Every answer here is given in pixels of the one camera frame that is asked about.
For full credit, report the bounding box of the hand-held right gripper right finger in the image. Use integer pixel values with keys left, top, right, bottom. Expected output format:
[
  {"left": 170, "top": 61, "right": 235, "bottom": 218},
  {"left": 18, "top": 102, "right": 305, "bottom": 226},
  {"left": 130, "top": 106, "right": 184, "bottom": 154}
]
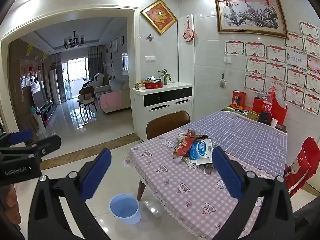
[{"left": 212, "top": 146, "right": 296, "bottom": 240}]

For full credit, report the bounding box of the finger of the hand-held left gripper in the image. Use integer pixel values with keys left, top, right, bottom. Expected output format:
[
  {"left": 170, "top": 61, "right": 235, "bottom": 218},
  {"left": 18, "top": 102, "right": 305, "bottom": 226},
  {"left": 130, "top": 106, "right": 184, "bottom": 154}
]
[
  {"left": 0, "top": 129, "right": 34, "bottom": 148},
  {"left": 0, "top": 134, "right": 62, "bottom": 160}
]

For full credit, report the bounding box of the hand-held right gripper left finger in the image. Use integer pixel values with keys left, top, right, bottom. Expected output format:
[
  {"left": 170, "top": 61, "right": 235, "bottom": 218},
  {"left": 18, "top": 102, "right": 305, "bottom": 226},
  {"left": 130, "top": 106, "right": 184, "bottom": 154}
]
[{"left": 27, "top": 148, "right": 112, "bottom": 240}]

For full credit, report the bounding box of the blue white tissue packet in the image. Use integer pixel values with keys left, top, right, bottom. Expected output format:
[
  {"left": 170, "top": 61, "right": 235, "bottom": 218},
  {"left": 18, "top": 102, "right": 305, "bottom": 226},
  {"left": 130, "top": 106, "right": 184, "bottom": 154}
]
[{"left": 188, "top": 139, "right": 213, "bottom": 160}]

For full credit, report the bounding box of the green plastic wrapper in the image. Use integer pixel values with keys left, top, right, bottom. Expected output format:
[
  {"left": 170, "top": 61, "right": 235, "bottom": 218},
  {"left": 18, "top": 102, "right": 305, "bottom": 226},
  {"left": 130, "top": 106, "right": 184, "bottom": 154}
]
[{"left": 182, "top": 156, "right": 198, "bottom": 168}]

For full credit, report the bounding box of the red label packet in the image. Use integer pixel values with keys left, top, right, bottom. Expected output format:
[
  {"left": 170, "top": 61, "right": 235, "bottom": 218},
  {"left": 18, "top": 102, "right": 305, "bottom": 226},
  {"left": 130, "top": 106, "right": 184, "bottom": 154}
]
[{"left": 173, "top": 135, "right": 195, "bottom": 158}]

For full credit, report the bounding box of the blue plastic bucket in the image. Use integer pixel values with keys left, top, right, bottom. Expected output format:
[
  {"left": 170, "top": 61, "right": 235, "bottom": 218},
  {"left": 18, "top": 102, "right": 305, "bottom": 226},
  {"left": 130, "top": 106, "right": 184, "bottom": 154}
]
[{"left": 109, "top": 194, "right": 140, "bottom": 225}]

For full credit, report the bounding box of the low television stand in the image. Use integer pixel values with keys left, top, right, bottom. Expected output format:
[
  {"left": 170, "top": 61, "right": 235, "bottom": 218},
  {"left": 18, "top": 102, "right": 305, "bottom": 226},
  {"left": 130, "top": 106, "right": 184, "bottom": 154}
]
[{"left": 37, "top": 102, "right": 57, "bottom": 128}]

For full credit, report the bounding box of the wooden living room chair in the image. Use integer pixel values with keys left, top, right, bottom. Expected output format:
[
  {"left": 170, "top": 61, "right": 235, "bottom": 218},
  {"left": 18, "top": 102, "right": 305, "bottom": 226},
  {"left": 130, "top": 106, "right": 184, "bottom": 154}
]
[{"left": 77, "top": 86, "right": 98, "bottom": 117}]

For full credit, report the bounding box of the green flat box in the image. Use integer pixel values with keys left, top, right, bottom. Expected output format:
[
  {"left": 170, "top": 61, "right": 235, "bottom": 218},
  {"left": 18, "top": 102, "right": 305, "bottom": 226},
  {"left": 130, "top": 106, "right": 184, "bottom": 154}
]
[{"left": 222, "top": 106, "right": 260, "bottom": 121}]

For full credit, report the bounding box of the red gift box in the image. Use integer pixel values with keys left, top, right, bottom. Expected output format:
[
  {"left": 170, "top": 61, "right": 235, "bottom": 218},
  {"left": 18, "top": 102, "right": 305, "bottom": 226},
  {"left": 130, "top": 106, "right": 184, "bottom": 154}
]
[{"left": 232, "top": 91, "right": 247, "bottom": 110}]

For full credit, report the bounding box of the pink blanket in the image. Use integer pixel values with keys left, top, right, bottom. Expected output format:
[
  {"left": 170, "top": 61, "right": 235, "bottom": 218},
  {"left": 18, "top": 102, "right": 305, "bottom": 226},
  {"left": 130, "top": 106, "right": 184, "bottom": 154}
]
[{"left": 99, "top": 90, "right": 123, "bottom": 108}]

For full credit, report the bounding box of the small red box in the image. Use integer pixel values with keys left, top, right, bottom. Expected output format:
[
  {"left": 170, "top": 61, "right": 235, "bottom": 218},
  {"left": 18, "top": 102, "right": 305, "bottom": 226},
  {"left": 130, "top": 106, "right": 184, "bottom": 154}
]
[{"left": 252, "top": 96, "right": 265, "bottom": 113}]

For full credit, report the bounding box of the cola bottle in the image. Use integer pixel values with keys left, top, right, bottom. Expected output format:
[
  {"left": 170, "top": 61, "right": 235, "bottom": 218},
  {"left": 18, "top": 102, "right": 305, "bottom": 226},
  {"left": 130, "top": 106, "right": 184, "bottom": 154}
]
[{"left": 261, "top": 92, "right": 274, "bottom": 127}]

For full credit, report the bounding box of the red chair cover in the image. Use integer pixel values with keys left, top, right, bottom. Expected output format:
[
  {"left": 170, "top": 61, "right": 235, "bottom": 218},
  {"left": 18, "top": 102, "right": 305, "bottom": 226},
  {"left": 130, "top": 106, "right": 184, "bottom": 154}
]
[{"left": 284, "top": 137, "right": 320, "bottom": 197}]

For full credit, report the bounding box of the brown dining chair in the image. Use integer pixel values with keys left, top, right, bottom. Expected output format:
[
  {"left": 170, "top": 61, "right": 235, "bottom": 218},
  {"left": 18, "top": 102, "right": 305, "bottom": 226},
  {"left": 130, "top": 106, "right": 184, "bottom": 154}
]
[{"left": 146, "top": 110, "right": 191, "bottom": 140}]

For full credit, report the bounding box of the red gift bag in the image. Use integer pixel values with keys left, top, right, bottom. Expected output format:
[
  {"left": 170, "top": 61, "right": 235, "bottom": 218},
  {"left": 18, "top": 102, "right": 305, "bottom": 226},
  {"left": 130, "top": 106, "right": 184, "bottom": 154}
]
[{"left": 270, "top": 86, "right": 288, "bottom": 128}]

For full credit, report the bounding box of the white massage chair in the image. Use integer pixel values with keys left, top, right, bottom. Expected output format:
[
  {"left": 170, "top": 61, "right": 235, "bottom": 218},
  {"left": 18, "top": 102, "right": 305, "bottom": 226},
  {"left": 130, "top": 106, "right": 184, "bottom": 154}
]
[{"left": 84, "top": 73, "right": 105, "bottom": 95}]

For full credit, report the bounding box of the grey striped curtain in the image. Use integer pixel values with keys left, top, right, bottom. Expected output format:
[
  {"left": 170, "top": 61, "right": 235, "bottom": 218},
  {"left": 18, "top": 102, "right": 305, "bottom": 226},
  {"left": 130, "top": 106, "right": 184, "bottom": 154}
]
[
  {"left": 50, "top": 54, "right": 63, "bottom": 70},
  {"left": 87, "top": 45, "right": 103, "bottom": 81}
]

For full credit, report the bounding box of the beige sofa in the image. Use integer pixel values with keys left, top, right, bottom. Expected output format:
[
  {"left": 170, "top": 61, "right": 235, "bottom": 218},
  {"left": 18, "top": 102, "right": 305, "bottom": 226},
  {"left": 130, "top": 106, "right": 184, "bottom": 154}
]
[{"left": 94, "top": 77, "right": 131, "bottom": 114}]

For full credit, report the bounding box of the white sideboard cabinet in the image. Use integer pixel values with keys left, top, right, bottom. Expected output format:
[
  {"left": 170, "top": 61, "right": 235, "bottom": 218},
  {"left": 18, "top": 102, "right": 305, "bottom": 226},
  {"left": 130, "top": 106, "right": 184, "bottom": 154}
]
[{"left": 132, "top": 81, "right": 193, "bottom": 142}]

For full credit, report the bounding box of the black chandelier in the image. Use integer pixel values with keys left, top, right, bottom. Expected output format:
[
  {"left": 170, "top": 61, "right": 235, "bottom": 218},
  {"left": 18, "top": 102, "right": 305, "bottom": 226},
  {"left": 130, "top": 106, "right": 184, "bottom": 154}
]
[{"left": 63, "top": 31, "right": 85, "bottom": 49}]

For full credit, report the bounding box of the potted green plant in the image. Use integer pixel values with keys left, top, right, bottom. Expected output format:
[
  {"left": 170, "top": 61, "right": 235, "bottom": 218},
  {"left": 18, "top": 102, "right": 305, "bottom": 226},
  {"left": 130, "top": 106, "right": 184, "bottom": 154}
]
[{"left": 158, "top": 69, "right": 172, "bottom": 85}]

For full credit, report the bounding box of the red round hanging ornament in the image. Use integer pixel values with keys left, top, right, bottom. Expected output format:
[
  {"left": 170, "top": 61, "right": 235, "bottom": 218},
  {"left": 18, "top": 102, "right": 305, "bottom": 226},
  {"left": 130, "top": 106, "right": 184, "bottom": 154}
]
[{"left": 183, "top": 15, "right": 195, "bottom": 42}]

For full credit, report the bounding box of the framed plum blossom painting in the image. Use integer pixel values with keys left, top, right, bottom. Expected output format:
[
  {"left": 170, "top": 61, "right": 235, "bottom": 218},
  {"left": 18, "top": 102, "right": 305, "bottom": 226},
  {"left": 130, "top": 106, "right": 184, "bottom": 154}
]
[{"left": 215, "top": 0, "right": 289, "bottom": 39}]

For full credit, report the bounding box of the red diamond framed picture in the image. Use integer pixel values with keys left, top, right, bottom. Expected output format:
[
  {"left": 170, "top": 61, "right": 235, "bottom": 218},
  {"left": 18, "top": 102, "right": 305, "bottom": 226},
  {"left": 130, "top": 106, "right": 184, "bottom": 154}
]
[{"left": 140, "top": 0, "right": 178, "bottom": 35}]

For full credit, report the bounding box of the group of wall certificates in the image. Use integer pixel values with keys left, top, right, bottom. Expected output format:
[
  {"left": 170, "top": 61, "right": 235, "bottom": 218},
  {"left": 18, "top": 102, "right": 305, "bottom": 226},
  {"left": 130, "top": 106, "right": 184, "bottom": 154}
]
[{"left": 224, "top": 21, "right": 320, "bottom": 116}]

